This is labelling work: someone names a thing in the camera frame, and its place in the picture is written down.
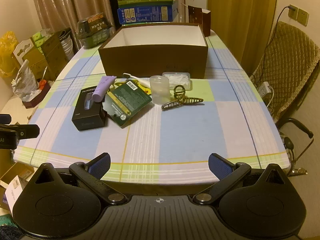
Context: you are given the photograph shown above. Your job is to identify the beige curtain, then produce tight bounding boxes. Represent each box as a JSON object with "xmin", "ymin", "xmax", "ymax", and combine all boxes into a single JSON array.
[{"xmin": 29, "ymin": 0, "xmax": 118, "ymax": 55}]

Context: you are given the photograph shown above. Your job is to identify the dark green food container pack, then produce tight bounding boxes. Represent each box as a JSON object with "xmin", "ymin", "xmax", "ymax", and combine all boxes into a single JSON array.
[{"xmin": 76, "ymin": 12, "xmax": 116, "ymax": 49}]

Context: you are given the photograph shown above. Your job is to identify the white cleaning brush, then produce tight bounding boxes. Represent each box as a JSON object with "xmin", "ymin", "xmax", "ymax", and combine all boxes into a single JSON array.
[{"xmin": 122, "ymin": 73, "xmax": 152, "ymax": 96}]

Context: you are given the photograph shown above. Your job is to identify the green tissue packs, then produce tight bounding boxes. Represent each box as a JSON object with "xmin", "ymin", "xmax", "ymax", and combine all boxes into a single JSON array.
[{"xmin": 31, "ymin": 29, "xmax": 54, "ymax": 48}]

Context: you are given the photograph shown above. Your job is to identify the stack of white bowls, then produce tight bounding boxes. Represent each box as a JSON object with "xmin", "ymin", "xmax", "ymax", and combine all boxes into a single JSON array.
[{"xmin": 60, "ymin": 35, "xmax": 76, "ymax": 58}]

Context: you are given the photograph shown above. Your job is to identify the small white box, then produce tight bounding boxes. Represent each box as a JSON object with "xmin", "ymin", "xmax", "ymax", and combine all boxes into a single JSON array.
[{"xmin": 4, "ymin": 175, "xmax": 26, "ymax": 212}]

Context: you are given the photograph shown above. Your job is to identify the clear plastic bag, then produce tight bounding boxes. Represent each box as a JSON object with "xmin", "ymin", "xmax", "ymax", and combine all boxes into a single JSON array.
[{"xmin": 162, "ymin": 71, "xmax": 193, "ymax": 91}]

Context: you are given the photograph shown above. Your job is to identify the olive hair claw clip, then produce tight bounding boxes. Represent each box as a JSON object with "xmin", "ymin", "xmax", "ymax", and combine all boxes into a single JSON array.
[{"xmin": 161, "ymin": 85, "xmax": 204, "ymax": 111}]

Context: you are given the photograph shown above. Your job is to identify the small brown cardboard box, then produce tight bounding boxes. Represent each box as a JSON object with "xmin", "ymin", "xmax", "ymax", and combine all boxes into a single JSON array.
[{"xmin": 0, "ymin": 162, "xmax": 35, "ymax": 188}]

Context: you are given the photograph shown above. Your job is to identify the cardboard carton with handle cutout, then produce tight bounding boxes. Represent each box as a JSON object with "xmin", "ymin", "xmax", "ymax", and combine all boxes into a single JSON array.
[{"xmin": 12, "ymin": 38, "xmax": 48, "ymax": 81}]

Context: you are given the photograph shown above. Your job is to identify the beige wall socket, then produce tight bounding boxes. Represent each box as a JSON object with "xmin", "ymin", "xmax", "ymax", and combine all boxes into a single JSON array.
[
  {"xmin": 297, "ymin": 8, "xmax": 309, "ymax": 27},
  {"xmin": 288, "ymin": 4, "xmax": 300, "ymax": 21}
]

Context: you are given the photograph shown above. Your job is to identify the silver foil bag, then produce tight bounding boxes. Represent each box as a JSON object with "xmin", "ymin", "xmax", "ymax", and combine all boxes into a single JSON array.
[{"xmin": 12, "ymin": 59, "xmax": 39, "ymax": 103}]

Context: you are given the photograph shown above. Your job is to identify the black shaver box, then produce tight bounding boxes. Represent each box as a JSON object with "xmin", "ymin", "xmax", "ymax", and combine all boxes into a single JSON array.
[{"xmin": 71, "ymin": 88, "xmax": 108, "ymax": 131}]

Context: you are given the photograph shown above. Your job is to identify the dark red gift box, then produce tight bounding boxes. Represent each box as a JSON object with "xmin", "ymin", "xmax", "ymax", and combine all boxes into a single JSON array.
[{"xmin": 181, "ymin": 3, "xmax": 211, "ymax": 37}]

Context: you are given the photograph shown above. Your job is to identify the chair with quilted cover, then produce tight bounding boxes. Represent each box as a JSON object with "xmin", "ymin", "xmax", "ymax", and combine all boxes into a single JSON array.
[{"xmin": 249, "ymin": 21, "xmax": 320, "ymax": 123}]

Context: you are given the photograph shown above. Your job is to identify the blue milk carton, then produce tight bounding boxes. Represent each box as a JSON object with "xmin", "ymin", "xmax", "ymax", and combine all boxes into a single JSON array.
[{"xmin": 117, "ymin": 3, "xmax": 179, "ymax": 25}]

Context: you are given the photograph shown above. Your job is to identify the yellow curtain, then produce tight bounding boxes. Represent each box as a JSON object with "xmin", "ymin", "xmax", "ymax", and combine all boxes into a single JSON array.
[{"xmin": 207, "ymin": 0, "xmax": 279, "ymax": 67}]

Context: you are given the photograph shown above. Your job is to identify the brown cardboard carton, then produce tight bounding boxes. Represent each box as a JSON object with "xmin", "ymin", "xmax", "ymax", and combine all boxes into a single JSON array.
[{"xmin": 37, "ymin": 27, "xmax": 73, "ymax": 81}]

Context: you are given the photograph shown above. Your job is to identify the green card package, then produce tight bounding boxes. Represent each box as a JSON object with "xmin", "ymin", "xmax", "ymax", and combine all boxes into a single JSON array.
[{"xmin": 102, "ymin": 79, "xmax": 153, "ymax": 129}]

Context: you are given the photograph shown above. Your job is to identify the clear plastic cup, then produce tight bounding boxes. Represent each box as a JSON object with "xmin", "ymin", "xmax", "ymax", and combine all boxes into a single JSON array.
[{"xmin": 149, "ymin": 75, "xmax": 171, "ymax": 105}]

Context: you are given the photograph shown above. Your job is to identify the yellow plastic bag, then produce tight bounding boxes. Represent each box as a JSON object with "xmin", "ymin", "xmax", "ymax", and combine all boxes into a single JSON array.
[{"xmin": 0, "ymin": 31, "xmax": 19, "ymax": 78}]

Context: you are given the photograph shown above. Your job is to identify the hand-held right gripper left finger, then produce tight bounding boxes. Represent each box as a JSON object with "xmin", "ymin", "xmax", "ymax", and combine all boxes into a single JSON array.
[{"xmin": 35, "ymin": 152, "xmax": 128, "ymax": 205}]

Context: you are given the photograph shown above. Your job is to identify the black tubular chair frame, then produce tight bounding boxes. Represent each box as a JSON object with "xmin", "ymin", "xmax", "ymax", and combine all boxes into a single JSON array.
[{"xmin": 277, "ymin": 117, "xmax": 314, "ymax": 178}]

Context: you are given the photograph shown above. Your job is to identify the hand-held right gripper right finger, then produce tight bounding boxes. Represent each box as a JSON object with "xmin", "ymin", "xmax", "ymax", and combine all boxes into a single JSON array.
[{"xmin": 193, "ymin": 152, "xmax": 288, "ymax": 205}]

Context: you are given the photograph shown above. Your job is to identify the dark wooden box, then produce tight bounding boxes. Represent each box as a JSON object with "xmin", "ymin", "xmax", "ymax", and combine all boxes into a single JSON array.
[{"xmin": 22, "ymin": 79, "xmax": 52, "ymax": 109}]

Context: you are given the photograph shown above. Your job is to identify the black charger cable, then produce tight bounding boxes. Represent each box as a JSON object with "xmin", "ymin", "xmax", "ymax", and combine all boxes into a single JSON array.
[{"xmin": 250, "ymin": 4, "xmax": 297, "ymax": 81}]

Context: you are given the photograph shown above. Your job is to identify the yellow snack packet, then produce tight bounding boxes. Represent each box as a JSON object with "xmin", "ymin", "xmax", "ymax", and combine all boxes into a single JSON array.
[{"xmin": 135, "ymin": 80, "xmax": 152, "ymax": 95}]

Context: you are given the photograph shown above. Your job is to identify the white power strip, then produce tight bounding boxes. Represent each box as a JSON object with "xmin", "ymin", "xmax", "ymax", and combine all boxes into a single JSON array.
[{"xmin": 257, "ymin": 81, "xmax": 275, "ymax": 98}]

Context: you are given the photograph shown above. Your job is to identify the purple cosmetic tube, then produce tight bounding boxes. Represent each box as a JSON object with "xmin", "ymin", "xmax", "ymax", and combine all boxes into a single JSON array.
[{"xmin": 92, "ymin": 76, "xmax": 117, "ymax": 103}]

